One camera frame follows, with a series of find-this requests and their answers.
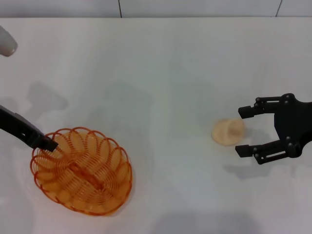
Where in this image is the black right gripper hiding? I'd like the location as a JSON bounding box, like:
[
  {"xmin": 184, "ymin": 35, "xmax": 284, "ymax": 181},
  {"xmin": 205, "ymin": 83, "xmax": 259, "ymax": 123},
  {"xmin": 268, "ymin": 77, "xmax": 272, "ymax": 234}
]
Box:
[{"xmin": 235, "ymin": 93, "xmax": 312, "ymax": 166}]

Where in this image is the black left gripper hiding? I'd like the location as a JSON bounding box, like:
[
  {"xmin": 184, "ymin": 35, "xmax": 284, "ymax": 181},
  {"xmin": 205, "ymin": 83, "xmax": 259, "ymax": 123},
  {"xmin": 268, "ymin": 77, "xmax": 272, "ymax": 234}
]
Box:
[{"xmin": 0, "ymin": 104, "xmax": 59, "ymax": 153}]

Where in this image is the pale round bread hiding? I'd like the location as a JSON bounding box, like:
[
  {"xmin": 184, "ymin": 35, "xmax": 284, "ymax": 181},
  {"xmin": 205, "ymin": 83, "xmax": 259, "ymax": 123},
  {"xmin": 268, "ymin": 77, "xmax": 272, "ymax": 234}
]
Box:
[{"xmin": 211, "ymin": 117, "xmax": 246, "ymax": 146}]

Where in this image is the orange wire basket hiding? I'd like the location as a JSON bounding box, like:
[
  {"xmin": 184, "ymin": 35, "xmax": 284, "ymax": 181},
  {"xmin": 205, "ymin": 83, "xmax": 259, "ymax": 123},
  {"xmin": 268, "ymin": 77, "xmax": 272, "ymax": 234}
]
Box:
[{"xmin": 31, "ymin": 126, "xmax": 134, "ymax": 210}]

